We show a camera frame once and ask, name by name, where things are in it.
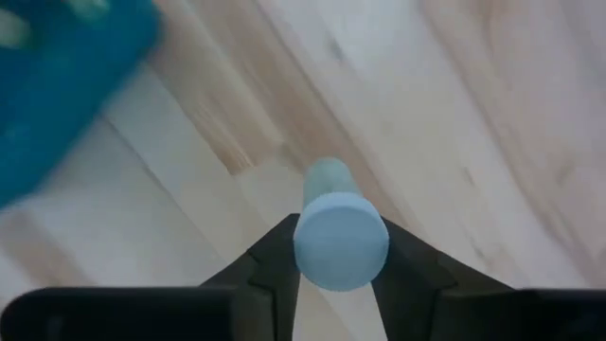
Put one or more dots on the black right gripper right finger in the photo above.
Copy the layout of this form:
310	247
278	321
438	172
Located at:
435	303

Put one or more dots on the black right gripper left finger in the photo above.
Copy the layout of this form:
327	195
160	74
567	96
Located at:
265	303

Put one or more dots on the pale blue pill bottle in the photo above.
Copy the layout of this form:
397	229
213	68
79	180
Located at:
341	241

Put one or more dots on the teal plastic basket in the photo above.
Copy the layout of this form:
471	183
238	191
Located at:
57	95

